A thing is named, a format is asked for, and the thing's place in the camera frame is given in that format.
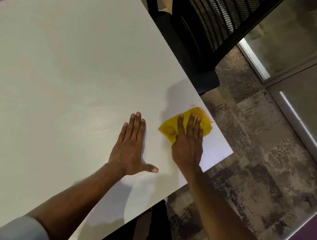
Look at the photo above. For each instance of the person's right hand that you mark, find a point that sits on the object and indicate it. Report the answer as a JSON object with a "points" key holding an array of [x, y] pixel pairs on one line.
{"points": [[187, 150]]}

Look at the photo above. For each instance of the person's left hand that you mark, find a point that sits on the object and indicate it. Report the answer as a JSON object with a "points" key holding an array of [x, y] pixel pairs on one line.
{"points": [[127, 154]]}

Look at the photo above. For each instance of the person's right little finger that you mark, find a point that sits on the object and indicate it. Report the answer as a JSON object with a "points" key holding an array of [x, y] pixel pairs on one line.
{"points": [[201, 134]]}

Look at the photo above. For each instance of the person's left thumb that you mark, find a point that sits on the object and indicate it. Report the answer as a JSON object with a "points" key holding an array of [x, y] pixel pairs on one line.
{"points": [[150, 168]]}

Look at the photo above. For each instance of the person's left middle finger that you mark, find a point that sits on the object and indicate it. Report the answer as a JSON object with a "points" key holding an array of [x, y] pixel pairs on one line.
{"points": [[136, 129]]}

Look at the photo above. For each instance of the person's right middle finger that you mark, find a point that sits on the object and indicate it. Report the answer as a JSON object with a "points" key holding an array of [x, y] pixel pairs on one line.
{"points": [[191, 125]]}

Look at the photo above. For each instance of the person's left little finger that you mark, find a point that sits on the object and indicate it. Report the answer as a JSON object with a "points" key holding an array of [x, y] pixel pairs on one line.
{"points": [[122, 134]]}

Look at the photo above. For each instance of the yellow cleaning cloth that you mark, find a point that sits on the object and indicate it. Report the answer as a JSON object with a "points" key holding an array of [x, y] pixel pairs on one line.
{"points": [[170, 127]]}

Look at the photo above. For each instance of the person's right forearm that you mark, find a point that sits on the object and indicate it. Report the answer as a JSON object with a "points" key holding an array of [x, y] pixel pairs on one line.
{"points": [[216, 212]]}

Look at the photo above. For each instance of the person's left forearm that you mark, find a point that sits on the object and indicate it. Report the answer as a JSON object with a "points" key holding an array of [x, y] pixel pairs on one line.
{"points": [[79, 200]]}

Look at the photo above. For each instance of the person's black trousers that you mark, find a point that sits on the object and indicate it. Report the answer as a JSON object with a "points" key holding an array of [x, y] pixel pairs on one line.
{"points": [[148, 233]]}

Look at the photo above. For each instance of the black mesh office chair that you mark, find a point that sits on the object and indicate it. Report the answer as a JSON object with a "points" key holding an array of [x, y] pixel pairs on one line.
{"points": [[208, 23]]}

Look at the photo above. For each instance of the light blue left sleeve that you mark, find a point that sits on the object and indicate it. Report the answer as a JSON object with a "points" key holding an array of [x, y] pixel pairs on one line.
{"points": [[18, 230]]}

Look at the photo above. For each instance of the silver glass partition frame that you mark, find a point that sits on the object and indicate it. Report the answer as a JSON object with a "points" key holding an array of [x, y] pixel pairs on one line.
{"points": [[294, 113]]}

